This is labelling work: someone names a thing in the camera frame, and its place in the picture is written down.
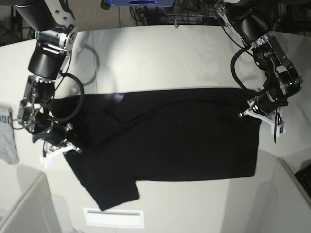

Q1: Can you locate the grey folded T-shirt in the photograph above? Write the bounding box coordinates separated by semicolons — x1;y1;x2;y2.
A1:
0;105;19;164

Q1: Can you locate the blue box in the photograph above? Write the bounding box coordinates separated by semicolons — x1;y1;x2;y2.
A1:
108;0;175;7

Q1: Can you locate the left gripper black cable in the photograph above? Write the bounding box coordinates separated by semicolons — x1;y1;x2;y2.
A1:
230;46;260;95

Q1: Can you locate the black T-shirt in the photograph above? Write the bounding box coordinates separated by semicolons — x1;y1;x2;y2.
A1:
47;87;264;212

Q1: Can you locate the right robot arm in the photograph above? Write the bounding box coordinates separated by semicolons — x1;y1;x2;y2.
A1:
11;0;85;161

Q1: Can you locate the grey right partition panel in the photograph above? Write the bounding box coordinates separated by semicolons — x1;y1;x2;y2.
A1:
247;159;311;233

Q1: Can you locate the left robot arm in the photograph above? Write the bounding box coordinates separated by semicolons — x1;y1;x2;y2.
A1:
214;0;302;128

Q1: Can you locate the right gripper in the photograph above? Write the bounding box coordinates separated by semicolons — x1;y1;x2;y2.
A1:
17;75;82;158

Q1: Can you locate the black keyboard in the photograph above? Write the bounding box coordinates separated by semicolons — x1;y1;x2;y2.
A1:
295;165;311;197

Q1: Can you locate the white label on table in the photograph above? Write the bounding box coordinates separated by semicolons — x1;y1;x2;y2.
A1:
83;208;144;229

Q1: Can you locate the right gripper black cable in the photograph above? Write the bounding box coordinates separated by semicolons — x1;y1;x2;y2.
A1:
43;72;86;122

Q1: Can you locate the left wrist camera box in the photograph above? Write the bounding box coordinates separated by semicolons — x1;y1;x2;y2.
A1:
271;122;286;137

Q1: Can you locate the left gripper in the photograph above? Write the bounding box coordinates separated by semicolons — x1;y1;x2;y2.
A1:
238;35;302;126

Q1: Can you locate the grey left partition panel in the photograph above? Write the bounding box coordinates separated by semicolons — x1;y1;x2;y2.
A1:
0;165;62;233

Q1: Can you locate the grey partition panel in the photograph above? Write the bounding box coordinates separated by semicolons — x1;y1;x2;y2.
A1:
247;159;311;233
0;165;62;233

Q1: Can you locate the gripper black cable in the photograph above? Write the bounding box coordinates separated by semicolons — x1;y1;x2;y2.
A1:
230;46;260;95
43;72;86;122

